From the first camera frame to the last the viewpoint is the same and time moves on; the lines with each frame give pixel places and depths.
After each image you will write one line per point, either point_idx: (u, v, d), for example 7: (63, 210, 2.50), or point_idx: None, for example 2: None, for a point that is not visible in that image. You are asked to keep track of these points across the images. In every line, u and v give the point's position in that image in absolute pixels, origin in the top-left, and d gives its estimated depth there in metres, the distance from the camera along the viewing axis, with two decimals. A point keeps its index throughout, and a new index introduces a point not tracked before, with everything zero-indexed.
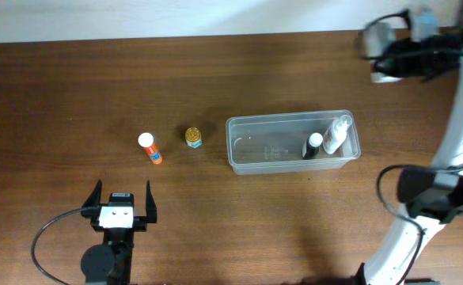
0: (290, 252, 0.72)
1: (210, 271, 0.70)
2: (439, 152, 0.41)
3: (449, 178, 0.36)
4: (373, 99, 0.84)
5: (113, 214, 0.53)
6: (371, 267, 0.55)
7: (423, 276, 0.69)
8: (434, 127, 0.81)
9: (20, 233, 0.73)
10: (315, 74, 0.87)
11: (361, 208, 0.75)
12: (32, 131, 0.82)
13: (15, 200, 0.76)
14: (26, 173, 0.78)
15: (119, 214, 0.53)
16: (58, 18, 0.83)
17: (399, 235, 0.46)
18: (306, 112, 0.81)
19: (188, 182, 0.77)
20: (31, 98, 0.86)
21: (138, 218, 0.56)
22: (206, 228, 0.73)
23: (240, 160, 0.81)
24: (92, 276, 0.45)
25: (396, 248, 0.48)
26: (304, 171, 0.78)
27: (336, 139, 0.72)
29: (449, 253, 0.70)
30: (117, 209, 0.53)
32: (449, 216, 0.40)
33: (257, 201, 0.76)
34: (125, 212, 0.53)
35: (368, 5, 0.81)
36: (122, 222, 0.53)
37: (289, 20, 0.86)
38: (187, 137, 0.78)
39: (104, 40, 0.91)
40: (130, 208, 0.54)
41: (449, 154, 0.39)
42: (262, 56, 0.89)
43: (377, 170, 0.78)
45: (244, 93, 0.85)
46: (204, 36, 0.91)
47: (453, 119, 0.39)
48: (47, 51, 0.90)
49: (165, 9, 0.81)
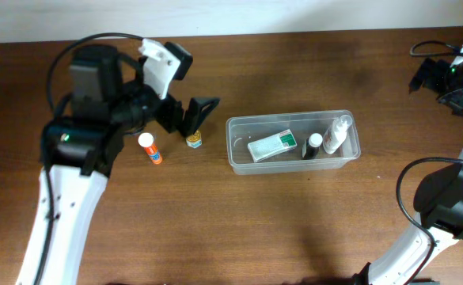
0: (290, 252, 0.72)
1: (210, 271, 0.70)
2: None
3: None
4: (373, 99, 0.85)
5: (159, 53, 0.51)
6: (375, 262, 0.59)
7: (419, 276, 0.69)
8: (434, 127, 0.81)
9: (20, 234, 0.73)
10: (313, 74, 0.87)
11: (360, 208, 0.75)
12: (32, 131, 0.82)
13: (15, 201, 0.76)
14: (24, 174, 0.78)
15: (165, 58, 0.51)
16: (58, 17, 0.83)
17: (410, 243, 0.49)
18: (307, 113, 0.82)
19: (188, 182, 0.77)
20: (29, 98, 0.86)
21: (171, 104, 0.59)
22: (206, 228, 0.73)
23: (240, 160, 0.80)
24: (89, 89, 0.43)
25: (407, 253, 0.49)
26: (304, 171, 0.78)
27: (336, 139, 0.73)
29: (445, 252, 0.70)
30: (165, 54, 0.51)
32: None
33: (256, 201, 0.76)
34: (170, 62, 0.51)
35: (365, 5, 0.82)
36: (164, 69, 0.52)
37: (288, 19, 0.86)
38: (187, 138, 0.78)
39: (104, 40, 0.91)
40: (176, 64, 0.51)
41: None
42: (261, 55, 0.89)
43: (375, 170, 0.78)
45: (244, 93, 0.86)
46: (206, 36, 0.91)
47: None
48: (45, 51, 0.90)
49: (166, 9, 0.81)
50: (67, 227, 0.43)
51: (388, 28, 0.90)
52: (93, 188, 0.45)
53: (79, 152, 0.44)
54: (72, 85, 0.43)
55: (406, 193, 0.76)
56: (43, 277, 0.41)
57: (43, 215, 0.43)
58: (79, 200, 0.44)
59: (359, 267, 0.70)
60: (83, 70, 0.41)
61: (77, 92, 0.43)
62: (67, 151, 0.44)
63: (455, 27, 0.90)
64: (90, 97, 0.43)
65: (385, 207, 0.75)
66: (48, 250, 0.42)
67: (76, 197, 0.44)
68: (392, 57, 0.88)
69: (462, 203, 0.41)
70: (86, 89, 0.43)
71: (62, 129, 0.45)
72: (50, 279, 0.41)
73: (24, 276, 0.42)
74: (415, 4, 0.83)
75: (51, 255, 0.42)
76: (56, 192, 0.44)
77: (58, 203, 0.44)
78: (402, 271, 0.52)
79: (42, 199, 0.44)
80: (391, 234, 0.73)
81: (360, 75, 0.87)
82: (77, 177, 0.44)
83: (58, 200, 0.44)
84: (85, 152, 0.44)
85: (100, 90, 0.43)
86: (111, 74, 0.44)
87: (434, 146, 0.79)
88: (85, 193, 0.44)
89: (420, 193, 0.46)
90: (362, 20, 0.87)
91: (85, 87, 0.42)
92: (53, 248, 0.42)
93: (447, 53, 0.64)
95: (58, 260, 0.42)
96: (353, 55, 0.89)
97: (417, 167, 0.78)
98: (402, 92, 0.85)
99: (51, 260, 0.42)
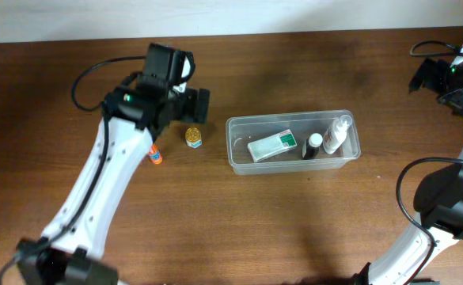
0: (290, 252, 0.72)
1: (210, 271, 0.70)
2: None
3: None
4: (373, 99, 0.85)
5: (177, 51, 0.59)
6: (375, 262, 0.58)
7: (419, 276, 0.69)
8: (434, 127, 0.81)
9: (20, 234, 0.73)
10: (313, 74, 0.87)
11: (360, 208, 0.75)
12: (32, 131, 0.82)
13: (15, 201, 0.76)
14: (25, 174, 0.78)
15: None
16: (58, 17, 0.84)
17: (410, 243, 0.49)
18: (308, 113, 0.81)
19: (189, 182, 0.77)
20: (30, 98, 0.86)
21: (191, 95, 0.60)
22: (206, 228, 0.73)
23: (240, 160, 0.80)
24: (158, 68, 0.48)
25: (407, 253, 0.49)
26: (304, 171, 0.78)
27: (337, 140, 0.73)
29: (445, 252, 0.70)
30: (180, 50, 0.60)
32: None
33: (256, 201, 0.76)
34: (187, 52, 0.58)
35: (365, 5, 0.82)
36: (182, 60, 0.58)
37: (288, 19, 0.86)
38: (187, 137, 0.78)
39: (104, 39, 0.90)
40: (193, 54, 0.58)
41: None
42: (261, 55, 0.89)
43: (375, 170, 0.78)
45: (244, 93, 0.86)
46: (206, 36, 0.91)
47: None
48: (45, 51, 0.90)
49: (165, 9, 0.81)
50: (117, 171, 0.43)
51: (388, 28, 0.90)
52: (143, 144, 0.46)
53: (134, 115, 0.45)
54: (144, 64, 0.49)
55: (406, 193, 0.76)
56: (87, 207, 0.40)
57: (96, 156, 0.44)
58: (130, 150, 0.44)
59: (359, 267, 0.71)
60: (160, 52, 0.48)
61: (147, 70, 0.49)
62: (126, 112, 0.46)
63: (455, 27, 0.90)
64: (158, 75, 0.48)
65: (385, 207, 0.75)
66: (97, 184, 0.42)
67: (129, 146, 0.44)
68: (392, 57, 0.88)
69: (462, 203, 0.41)
70: (157, 68, 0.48)
71: (123, 93, 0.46)
72: (92, 210, 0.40)
73: (70, 203, 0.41)
74: (415, 4, 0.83)
75: (99, 188, 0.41)
76: (111, 139, 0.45)
77: (111, 148, 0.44)
78: (402, 271, 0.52)
79: (98, 142, 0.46)
80: (390, 234, 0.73)
81: (360, 75, 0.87)
82: (132, 131, 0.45)
83: (112, 146, 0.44)
84: (142, 112, 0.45)
85: (167, 73, 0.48)
86: (180, 66, 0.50)
87: (434, 146, 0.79)
88: (135, 146, 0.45)
89: (419, 193, 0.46)
90: (362, 20, 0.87)
91: (156, 66, 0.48)
92: (101, 184, 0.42)
93: (446, 54, 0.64)
95: (103, 194, 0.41)
96: (353, 55, 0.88)
97: (417, 167, 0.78)
98: (402, 92, 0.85)
99: (97, 195, 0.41)
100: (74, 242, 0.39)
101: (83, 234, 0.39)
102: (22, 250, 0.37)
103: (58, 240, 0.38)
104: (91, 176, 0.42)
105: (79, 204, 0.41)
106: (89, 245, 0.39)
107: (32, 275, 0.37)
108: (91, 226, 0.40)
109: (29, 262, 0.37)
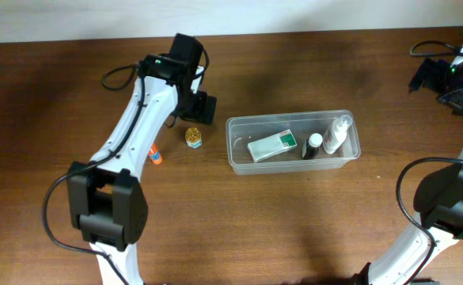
0: (290, 252, 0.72)
1: (209, 271, 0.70)
2: None
3: None
4: (373, 99, 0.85)
5: None
6: (375, 263, 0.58)
7: (419, 276, 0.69)
8: (434, 127, 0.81)
9: (20, 234, 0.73)
10: (313, 74, 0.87)
11: (359, 208, 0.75)
12: (32, 131, 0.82)
13: (15, 201, 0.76)
14: (25, 173, 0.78)
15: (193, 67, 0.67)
16: (58, 17, 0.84)
17: (410, 243, 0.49)
18: (307, 113, 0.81)
19: (189, 182, 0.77)
20: (30, 98, 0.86)
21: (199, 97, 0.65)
22: (206, 228, 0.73)
23: (240, 160, 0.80)
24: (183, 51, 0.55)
25: (407, 252, 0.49)
26: (304, 171, 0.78)
27: (336, 140, 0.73)
29: (445, 252, 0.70)
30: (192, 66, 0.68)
32: None
33: (256, 201, 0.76)
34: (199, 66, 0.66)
35: (364, 5, 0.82)
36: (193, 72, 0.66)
37: (288, 19, 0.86)
38: (187, 137, 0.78)
39: (104, 39, 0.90)
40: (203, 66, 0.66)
41: None
42: (261, 55, 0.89)
43: (374, 170, 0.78)
45: (244, 93, 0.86)
46: (206, 36, 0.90)
47: None
48: (45, 51, 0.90)
49: (165, 9, 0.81)
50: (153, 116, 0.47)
51: (388, 28, 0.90)
52: (171, 100, 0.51)
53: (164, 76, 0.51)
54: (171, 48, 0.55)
55: (406, 193, 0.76)
56: (130, 138, 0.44)
57: (134, 102, 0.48)
58: (163, 100, 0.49)
59: (359, 267, 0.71)
60: (184, 40, 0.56)
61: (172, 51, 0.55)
62: (157, 72, 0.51)
63: (456, 27, 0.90)
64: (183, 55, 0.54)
65: (385, 207, 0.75)
66: (137, 122, 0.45)
67: (161, 97, 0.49)
68: (392, 56, 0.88)
69: (461, 203, 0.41)
70: (181, 51, 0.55)
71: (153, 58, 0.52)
72: (134, 142, 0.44)
73: (113, 136, 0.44)
74: (415, 4, 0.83)
75: (138, 127, 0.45)
76: (147, 92, 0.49)
77: (148, 97, 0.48)
78: (402, 271, 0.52)
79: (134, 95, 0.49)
80: (390, 234, 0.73)
81: (360, 76, 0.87)
82: (164, 85, 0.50)
83: (148, 96, 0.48)
84: (169, 74, 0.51)
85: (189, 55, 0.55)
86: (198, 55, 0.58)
87: (434, 146, 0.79)
88: (167, 98, 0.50)
89: (419, 192, 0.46)
90: (362, 20, 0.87)
91: (180, 50, 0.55)
92: (141, 123, 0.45)
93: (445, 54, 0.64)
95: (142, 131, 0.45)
96: (353, 54, 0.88)
97: (417, 167, 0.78)
98: (402, 91, 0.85)
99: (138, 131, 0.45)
100: (119, 165, 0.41)
101: (127, 159, 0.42)
102: (74, 168, 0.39)
103: (105, 162, 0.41)
104: (130, 117, 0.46)
105: (121, 138, 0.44)
106: (132, 169, 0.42)
107: (77, 192, 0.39)
108: (133, 155, 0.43)
109: (77, 180, 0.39)
